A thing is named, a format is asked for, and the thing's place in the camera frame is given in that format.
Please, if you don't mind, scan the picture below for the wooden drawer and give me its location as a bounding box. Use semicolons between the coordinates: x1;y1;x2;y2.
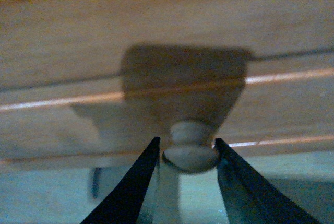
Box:
1;0;333;173

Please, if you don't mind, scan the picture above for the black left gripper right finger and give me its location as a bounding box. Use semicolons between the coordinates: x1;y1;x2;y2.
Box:
215;138;320;223

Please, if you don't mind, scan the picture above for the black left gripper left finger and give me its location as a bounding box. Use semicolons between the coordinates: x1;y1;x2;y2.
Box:
82;137;160;223

